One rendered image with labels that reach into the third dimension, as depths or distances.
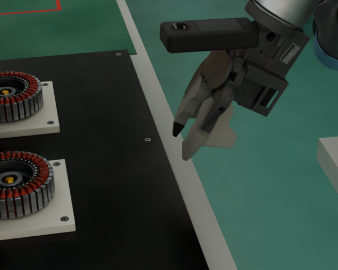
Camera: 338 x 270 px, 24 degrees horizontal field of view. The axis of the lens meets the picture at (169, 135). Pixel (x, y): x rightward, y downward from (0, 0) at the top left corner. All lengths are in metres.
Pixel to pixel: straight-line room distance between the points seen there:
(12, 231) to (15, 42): 0.63
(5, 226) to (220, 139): 0.29
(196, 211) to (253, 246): 1.14
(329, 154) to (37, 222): 0.45
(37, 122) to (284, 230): 1.20
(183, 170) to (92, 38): 0.49
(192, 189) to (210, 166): 1.41
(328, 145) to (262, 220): 1.09
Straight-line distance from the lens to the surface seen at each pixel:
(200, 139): 0.97
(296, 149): 2.61
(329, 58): 1.07
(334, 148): 1.20
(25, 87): 1.22
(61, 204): 1.00
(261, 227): 2.25
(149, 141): 1.15
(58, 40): 1.53
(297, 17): 0.94
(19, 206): 0.97
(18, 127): 1.18
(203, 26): 0.95
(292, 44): 0.97
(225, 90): 0.94
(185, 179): 1.10
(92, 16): 1.63
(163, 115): 1.26
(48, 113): 1.21
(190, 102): 1.02
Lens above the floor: 1.37
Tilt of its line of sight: 31 degrees down
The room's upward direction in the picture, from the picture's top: straight up
